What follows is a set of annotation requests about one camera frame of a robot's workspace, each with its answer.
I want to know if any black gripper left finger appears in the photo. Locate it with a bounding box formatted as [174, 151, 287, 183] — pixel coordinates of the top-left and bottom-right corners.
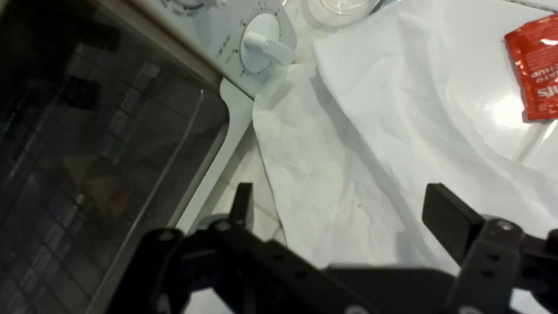
[106, 181, 379, 314]

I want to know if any large white cloth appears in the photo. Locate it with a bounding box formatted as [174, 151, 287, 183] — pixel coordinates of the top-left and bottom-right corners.
[250, 0, 558, 314]

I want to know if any red sauce packet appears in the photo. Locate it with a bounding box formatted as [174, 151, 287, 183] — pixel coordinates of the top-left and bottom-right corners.
[503, 14, 558, 123]

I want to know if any white toaster oven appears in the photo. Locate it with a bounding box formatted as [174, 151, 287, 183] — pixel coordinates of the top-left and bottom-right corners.
[0, 0, 301, 314]

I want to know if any clear cup with green band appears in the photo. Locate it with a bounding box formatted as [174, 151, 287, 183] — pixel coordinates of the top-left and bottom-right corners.
[299, 0, 388, 29]

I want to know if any white oven timer knob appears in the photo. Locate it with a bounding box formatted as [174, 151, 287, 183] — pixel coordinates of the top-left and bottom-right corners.
[240, 12, 294, 68]

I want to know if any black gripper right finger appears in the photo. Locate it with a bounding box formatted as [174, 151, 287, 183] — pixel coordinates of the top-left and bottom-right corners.
[419, 181, 558, 314]

